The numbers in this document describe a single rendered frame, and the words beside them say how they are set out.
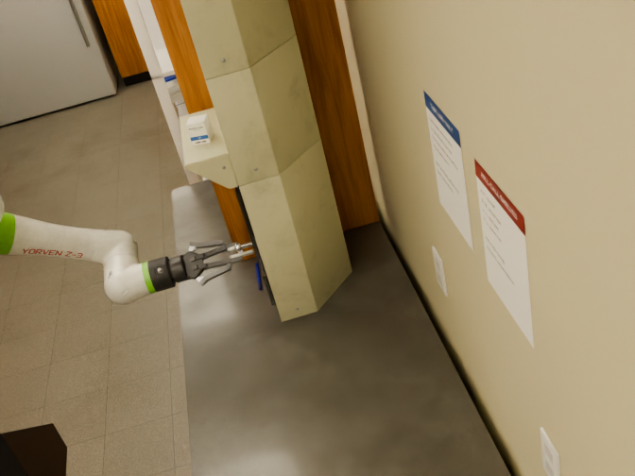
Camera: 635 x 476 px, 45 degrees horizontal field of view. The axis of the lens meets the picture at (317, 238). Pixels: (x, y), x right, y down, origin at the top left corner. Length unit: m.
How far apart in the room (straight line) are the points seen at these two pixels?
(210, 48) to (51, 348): 2.65
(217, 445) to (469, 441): 0.62
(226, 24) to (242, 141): 0.30
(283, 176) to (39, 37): 5.15
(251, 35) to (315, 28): 0.42
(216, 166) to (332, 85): 0.53
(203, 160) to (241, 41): 0.32
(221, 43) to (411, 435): 1.02
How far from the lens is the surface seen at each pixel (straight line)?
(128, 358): 3.93
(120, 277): 2.22
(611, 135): 0.87
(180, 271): 2.20
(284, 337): 2.22
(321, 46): 2.30
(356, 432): 1.92
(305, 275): 2.19
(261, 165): 2.00
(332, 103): 2.37
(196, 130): 2.05
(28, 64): 7.11
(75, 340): 4.22
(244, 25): 1.88
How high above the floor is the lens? 2.36
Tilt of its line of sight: 33 degrees down
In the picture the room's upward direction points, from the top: 15 degrees counter-clockwise
